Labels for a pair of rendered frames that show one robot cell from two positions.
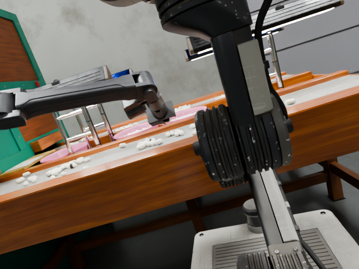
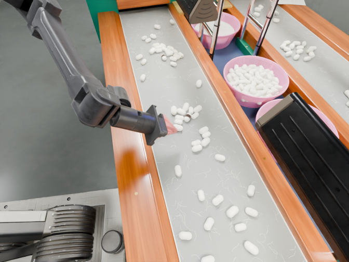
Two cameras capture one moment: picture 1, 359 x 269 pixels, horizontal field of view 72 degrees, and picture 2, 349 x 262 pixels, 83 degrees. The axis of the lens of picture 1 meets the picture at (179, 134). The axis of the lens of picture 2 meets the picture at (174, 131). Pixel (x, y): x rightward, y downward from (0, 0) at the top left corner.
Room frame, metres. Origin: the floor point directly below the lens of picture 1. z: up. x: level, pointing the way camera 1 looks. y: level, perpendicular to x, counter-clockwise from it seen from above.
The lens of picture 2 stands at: (0.84, -0.29, 1.32)
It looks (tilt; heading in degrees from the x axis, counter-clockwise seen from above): 55 degrees down; 70
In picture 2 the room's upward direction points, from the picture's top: straight up
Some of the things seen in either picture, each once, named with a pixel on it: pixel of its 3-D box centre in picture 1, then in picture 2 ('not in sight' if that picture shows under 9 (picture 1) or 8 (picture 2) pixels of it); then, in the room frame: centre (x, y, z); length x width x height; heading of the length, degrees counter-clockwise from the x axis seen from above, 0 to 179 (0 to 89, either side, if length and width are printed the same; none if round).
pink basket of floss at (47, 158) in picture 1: (67, 158); (214, 31); (1.41, 0.66, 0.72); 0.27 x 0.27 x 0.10
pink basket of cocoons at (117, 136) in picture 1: (139, 136); (252, 83); (1.38, 0.22, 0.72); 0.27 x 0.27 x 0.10
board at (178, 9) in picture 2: (29, 161); (201, 4); (1.43, 0.88, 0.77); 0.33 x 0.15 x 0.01; 176
